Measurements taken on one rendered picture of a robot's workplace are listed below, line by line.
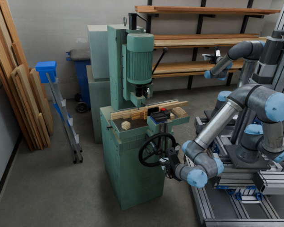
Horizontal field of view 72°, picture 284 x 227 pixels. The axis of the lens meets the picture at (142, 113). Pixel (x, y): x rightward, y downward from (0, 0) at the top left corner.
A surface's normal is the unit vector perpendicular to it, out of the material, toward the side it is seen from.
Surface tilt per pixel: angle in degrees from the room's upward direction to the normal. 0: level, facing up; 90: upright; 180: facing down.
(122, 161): 90
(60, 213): 0
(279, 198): 0
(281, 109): 84
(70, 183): 0
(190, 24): 90
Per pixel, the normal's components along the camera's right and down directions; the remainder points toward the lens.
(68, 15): 0.28, 0.50
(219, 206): 0.04, -0.86
